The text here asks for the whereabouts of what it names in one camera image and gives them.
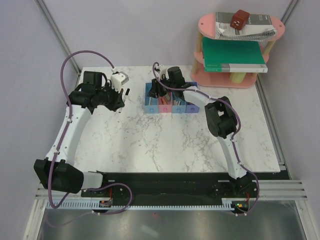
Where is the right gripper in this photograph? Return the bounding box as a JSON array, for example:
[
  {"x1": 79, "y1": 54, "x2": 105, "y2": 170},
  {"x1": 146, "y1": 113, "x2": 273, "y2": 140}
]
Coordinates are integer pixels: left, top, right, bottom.
[{"x1": 147, "y1": 75, "x2": 175, "y2": 99}]

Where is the orange highlighter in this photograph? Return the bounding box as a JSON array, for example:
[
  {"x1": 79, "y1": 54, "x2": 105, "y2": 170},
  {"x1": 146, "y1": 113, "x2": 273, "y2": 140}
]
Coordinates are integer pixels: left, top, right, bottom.
[{"x1": 160, "y1": 98, "x2": 168, "y2": 105}]

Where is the pink drawer bin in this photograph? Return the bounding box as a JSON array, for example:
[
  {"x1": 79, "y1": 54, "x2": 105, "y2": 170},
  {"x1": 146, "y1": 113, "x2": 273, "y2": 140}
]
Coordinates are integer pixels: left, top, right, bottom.
[{"x1": 158, "y1": 92, "x2": 173, "y2": 113}]

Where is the light blue drawer bin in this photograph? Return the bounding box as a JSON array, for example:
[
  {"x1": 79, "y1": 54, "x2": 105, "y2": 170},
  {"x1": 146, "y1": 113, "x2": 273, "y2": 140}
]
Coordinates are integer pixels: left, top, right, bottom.
[
  {"x1": 172, "y1": 95, "x2": 186, "y2": 114},
  {"x1": 144, "y1": 82, "x2": 160, "y2": 114}
]

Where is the green highlighter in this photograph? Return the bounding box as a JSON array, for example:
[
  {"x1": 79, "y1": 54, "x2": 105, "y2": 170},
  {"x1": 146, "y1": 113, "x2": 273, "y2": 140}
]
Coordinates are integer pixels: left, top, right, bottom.
[{"x1": 164, "y1": 93, "x2": 171, "y2": 101}]

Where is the black white marker pen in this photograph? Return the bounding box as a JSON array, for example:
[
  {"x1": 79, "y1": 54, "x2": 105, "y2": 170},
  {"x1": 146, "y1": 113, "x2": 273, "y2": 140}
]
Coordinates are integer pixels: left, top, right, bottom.
[{"x1": 118, "y1": 88, "x2": 130, "y2": 114}]

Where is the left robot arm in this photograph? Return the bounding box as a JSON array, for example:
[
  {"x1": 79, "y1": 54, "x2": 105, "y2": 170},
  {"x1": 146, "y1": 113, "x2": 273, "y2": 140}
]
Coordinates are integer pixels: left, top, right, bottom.
[{"x1": 33, "y1": 71, "x2": 129, "y2": 197}]

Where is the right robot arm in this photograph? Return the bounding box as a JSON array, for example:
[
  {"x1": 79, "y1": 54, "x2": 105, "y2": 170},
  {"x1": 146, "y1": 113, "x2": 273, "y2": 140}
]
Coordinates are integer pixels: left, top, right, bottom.
[{"x1": 148, "y1": 62, "x2": 249, "y2": 197}]

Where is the green book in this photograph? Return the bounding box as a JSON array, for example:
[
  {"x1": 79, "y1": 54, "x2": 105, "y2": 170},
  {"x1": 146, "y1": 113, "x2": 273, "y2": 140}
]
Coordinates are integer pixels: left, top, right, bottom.
[{"x1": 202, "y1": 37, "x2": 268, "y2": 73}]

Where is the yellow foam roll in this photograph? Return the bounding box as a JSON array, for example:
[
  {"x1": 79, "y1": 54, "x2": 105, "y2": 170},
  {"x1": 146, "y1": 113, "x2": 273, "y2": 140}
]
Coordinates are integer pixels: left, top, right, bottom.
[{"x1": 229, "y1": 72, "x2": 247, "y2": 84}]

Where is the pink three tier shelf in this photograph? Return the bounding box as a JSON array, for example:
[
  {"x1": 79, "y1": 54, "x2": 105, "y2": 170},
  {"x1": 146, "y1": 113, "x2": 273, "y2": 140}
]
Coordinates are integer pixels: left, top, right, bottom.
[{"x1": 191, "y1": 13, "x2": 285, "y2": 89}]

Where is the brown cube toy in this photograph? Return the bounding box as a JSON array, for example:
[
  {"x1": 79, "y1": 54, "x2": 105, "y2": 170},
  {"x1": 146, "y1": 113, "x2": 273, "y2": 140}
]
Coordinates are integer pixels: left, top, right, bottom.
[{"x1": 230, "y1": 9, "x2": 250, "y2": 31}]

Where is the grey spiral notebook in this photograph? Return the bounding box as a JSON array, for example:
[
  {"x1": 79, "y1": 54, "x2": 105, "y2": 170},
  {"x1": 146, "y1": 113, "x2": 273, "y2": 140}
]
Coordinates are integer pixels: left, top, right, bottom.
[{"x1": 215, "y1": 12, "x2": 278, "y2": 42}]

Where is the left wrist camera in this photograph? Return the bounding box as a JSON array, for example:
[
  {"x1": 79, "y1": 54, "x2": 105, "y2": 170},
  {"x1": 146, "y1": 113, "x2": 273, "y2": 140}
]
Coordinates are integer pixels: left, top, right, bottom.
[{"x1": 110, "y1": 72, "x2": 129, "y2": 92}]

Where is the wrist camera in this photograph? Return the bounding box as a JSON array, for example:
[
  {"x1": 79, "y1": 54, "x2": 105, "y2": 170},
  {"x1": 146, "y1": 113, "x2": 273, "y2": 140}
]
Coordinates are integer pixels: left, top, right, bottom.
[
  {"x1": 110, "y1": 72, "x2": 129, "y2": 92},
  {"x1": 153, "y1": 64, "x2": 167, "y2": 81}
]

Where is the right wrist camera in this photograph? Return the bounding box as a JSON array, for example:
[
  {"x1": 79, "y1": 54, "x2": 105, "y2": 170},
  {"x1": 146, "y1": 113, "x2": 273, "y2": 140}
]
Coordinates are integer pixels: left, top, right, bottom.
[{"x1": 153, "y1": 64, "x2": 167, "y2": 81}]

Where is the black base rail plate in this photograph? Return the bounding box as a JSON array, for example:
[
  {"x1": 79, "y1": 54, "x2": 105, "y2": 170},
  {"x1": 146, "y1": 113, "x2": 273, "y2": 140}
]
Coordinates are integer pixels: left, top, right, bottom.
[{"x1": 81, "y1": 172, "x2": 258, "y2": 205}]

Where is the white cable duct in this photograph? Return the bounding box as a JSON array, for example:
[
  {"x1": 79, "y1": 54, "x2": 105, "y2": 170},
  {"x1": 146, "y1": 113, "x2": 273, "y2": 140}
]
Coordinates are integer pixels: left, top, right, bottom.
[{"x1": 58, "y1": 199, "x2": 250, "y2": 211}]

